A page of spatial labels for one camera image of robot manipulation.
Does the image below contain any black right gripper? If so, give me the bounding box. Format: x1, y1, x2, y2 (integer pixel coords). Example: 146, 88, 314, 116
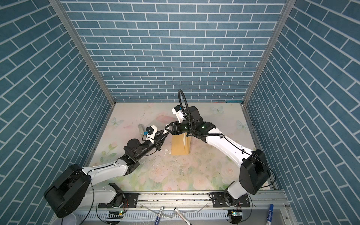
164, 120, 196, 135

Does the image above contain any brown kraft envelope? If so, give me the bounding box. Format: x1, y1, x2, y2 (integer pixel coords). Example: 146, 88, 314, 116
171, 134, 191, 156

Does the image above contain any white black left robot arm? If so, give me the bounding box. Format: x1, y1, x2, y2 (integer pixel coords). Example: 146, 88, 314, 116
44, 130, 169, 218

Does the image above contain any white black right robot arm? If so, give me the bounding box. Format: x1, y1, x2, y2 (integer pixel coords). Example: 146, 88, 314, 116
165, 105, 271, 206

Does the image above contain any grey stapler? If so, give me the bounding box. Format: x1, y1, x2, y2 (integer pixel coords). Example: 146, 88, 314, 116
138, 124, 145, 136

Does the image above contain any black marker pen middle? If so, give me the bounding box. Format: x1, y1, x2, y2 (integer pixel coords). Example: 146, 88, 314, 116
174, 208, 192, 225

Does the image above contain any blue marker pen left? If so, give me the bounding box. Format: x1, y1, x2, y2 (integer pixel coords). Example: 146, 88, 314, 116
154, 207, 164, 225

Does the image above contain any blue marker pen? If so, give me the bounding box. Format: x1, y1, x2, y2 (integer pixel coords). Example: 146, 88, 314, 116
154, 207, 164, 225
266, 204, 274, 225

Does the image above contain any left circuit board green led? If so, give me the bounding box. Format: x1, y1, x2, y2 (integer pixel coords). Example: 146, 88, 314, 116
105, 211, 124, 225

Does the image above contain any circuit board green led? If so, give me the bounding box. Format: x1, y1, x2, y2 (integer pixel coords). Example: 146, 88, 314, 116
105, 211, 124, 225
227, 210, 243, 225

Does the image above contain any right circuit board green led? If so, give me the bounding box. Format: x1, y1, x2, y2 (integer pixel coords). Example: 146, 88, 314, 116
227, 210, 243, 225

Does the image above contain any blue marker pen right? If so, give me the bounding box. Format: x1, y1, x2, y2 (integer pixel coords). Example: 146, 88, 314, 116
266, 204, 274, 225

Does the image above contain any black corrugated cable hose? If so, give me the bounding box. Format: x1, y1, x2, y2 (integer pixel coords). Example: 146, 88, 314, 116
178, 89, 195, 130

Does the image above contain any metal corner post left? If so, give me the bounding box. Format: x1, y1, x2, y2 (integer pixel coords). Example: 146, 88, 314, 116
49, 0, 116, 107

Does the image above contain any metal corner post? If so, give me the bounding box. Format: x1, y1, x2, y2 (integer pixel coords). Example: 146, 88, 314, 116
49, 0, 116, 107
243, 0, 296, 106

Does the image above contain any metal corner post right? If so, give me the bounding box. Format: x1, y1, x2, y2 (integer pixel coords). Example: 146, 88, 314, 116
243, 0, 296, 106

